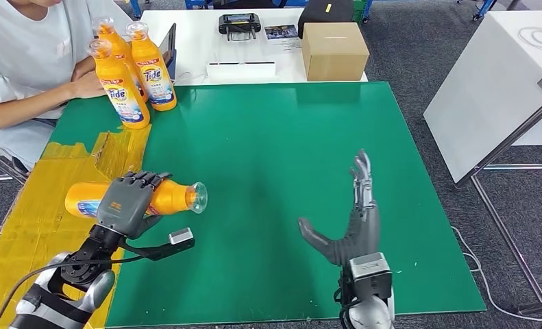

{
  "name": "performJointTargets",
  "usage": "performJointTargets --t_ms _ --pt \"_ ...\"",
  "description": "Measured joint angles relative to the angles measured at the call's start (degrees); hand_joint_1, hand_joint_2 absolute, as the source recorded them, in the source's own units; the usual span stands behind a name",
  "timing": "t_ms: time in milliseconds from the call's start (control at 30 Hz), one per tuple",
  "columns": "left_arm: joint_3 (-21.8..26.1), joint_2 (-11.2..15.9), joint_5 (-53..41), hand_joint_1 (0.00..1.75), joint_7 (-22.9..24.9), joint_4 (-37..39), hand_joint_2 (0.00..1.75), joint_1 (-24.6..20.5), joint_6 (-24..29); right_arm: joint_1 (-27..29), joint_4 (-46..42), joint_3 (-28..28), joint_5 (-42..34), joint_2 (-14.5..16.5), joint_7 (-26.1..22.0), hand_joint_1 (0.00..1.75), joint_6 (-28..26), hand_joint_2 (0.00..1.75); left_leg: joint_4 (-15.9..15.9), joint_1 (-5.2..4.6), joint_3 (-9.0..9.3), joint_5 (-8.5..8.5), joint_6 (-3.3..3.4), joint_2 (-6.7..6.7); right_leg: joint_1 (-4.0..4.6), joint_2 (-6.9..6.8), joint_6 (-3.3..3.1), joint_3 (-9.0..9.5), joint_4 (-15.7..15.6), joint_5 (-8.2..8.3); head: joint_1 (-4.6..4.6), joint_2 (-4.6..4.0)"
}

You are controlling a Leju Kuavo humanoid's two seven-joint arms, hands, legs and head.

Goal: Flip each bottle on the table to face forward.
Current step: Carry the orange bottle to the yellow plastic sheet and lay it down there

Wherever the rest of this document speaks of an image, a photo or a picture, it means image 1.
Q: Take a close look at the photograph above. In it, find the person's right hand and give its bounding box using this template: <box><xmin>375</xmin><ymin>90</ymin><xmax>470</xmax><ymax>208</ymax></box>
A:
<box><xmin>70</xmin><ymin>70</ymin><xmax>107</xmax><ymax>99</ymax></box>

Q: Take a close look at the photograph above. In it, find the white floor cable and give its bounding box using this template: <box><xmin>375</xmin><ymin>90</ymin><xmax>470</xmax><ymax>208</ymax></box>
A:
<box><xmin>452</xmin><ymin>226</ymin><xmax>542</xmax><ymax>324</ymax></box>

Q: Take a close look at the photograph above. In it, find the printed booklet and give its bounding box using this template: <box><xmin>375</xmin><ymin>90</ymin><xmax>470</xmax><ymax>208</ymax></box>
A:
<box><xmin>264</xmin><ymin>23</ymin><xmax>302</xmax><ymax>49</ymax></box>

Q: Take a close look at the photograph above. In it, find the white table with cable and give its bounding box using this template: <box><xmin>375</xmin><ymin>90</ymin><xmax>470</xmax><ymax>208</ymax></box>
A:
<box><xmin>423</xmin><ymin>10</ymin><xmax>542</xmax><ymax>185</ymax></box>

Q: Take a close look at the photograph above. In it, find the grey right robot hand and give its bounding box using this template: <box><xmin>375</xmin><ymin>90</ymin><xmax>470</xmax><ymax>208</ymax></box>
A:
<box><xmin>297</xmin><ymin>149</ymin><xmax>383</xmax><ymax>269</ymax></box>

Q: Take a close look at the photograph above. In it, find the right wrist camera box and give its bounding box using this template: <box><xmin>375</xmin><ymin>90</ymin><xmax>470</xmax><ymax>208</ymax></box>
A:
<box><xmin>348</xmin><ymin>252</ymin><xmax>394</xmax><ymax>302</ymax></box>

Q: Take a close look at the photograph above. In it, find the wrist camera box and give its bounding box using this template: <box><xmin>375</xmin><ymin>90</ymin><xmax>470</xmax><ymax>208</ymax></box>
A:
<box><xmin>125</xmin><ymin>228</ymin><xmax>196</xmax><ymax>263</ymax></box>
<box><xmin>348</xmin><ymin>252</ymin><xmax>394</xmax><ymax>302</ymax></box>

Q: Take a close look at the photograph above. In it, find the dark tablet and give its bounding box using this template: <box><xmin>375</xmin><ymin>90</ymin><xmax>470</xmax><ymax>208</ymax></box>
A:
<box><xmin>159</xmin><ymin>23</ymin><xmax>177</xmax><ymax>84</ymax></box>

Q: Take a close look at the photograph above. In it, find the white coiled cable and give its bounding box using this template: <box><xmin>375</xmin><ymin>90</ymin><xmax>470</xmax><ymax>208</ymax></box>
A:
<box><xmin>517</xmin><ymin>26</ymin><xmax>542</xmax><ymax>53</ymax></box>

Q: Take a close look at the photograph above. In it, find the person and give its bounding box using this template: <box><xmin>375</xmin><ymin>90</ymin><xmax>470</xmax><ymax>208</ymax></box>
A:
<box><xmin>0</xmin><ymin>0</ymin><xmax>136</xmax><ymax>171</ymax></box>

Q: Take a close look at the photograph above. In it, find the black handheld controller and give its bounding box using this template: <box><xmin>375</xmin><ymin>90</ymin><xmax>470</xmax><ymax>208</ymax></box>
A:
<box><xmin>218</xmin><ymin>12</ymin><xmax>262</xmax><ymax>42</ymax></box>

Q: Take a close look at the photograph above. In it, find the grey metal chair frame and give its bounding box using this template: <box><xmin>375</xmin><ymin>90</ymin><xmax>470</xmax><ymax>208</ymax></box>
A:
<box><xmin>0</xmin><ymin>145</ymin><xmax>30</xmax><ymax>185</ymax></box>

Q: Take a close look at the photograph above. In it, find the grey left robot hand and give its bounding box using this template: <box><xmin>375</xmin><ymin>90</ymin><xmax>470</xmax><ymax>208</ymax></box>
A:
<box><xmin>95</xmin><ymin>171</ymin><xmax>174</xmax><ymax>241</ymax></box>

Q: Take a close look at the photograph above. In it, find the grey metal table frame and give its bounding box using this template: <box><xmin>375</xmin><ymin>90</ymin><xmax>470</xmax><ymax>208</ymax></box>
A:
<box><xmin>454</xmin><ymin>71</ymin><xmax>542</xmax><ymax>315</ymax></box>

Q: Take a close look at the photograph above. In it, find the brown cardboard box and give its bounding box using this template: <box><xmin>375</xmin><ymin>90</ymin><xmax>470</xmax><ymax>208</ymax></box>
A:
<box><xmin>301</xmin><ymin>21</ymin><xmax>371</xmax><ymax>83</ymax></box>

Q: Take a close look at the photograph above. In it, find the black mesh office chair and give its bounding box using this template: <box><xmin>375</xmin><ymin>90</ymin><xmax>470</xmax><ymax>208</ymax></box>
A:
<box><xmin>297</xmin><ymin>0</ymin><xmax>356</xmax><ymax>40</ymax></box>

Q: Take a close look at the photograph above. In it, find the orange Tide detergent bottle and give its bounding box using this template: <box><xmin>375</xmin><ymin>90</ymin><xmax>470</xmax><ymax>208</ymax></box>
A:
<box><xmin>125</xmin><ymin>21</ymin><xmax>178</xmax><ymax>112</ymax></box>
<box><xmin>92</xmin><ymin>17</ymin><xmax>149</xmax><ymax>103</ymax></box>
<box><xmin>86</xmin><ymin>38</ymin><xmax>151</xmax><ymax>130</ymax></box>
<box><xmin>64</xmin><ymin>180</ymin><xmax>208</xmax><ymax>220</ymax></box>

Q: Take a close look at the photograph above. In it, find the white flat long box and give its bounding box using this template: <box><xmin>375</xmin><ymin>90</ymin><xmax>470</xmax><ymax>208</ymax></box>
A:
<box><xmin>206</xmin><ymin>61</ymin><xmax>277</xmax><ymax>82</ymax></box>

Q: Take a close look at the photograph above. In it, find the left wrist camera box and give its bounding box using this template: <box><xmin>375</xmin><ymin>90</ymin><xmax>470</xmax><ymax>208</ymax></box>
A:
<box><xmin>125</xmin><ymin>228</ymin><xmax>196</xmax><ymax>263</ymax></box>

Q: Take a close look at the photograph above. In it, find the white table with box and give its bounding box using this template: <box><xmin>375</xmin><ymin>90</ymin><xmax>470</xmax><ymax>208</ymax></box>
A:
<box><xmin>138</xmin><ymin>8</ymin><xmax>369</xmax><ymax>87</ymax></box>

